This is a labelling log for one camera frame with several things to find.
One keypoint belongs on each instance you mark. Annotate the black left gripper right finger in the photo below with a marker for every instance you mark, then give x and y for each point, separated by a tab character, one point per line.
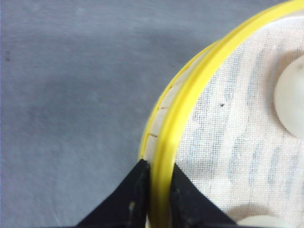
191	209

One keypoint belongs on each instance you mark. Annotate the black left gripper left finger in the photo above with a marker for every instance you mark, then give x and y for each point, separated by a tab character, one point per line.
126	206

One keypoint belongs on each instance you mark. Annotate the steamer basket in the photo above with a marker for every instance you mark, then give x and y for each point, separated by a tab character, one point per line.
164	129

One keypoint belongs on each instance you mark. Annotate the left bun back basket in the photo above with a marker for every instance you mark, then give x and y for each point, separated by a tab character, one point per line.
264	221

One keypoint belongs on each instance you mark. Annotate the white steamer liner cloth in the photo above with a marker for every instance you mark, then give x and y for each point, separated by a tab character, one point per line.
233	148

